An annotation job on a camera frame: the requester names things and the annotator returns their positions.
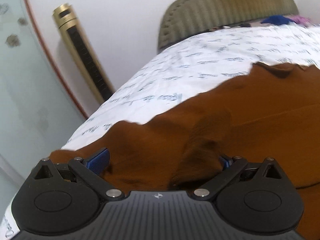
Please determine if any olive padded headboard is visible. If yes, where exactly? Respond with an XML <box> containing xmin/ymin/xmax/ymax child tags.
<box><xmin>157</xmin><ymin>0</ymin><xmax>299</xmax><ymax>52</ymax></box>

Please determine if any gold tower air conditioner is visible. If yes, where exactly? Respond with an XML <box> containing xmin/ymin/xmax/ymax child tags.
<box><xmin>52</xmin><ymin>3</ymin><xmax>115</xmax><ymax>103</ymax></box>

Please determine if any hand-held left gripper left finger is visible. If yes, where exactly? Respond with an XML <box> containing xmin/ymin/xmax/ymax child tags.
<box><xmin>34</xmin><ymin>147</ymin><xmax>125</xmax><ymax>202</ymax></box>

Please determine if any brown garment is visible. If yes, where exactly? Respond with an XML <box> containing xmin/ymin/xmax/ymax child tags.
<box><xmin>49</xmin><ymin>61</ymin><xmax>320</xmax><ymax>193</ymax></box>

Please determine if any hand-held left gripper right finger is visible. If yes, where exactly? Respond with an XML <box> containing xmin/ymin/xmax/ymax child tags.
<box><xmin>194</xmin><ymin>154</ymin><xmax>284</xmax><ymax>202</ymax></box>

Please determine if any blue cloth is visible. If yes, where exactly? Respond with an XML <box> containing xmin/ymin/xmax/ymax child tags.
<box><xmin>261</xmin><ymin>15</ymin><xmax>292</xmax><ymax>26</ymax></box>

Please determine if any frosted glass door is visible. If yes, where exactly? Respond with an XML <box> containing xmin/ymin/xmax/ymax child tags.
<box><xmin>0</xmin><ymin>0</ymin><xmax>89</xmax><ymax>205</ymax></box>

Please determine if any pink cloth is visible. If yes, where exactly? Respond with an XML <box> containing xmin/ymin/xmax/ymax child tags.
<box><xmin>291</xmin><ymin>15</ymin><xmax>316</xmax><ymax>27</ymax></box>

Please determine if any white printed bed sheet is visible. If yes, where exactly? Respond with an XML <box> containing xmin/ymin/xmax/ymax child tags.
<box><xmin>0</xmin><ymin>24</ymin><xmax>320</xmax><ymax>240</ymax></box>

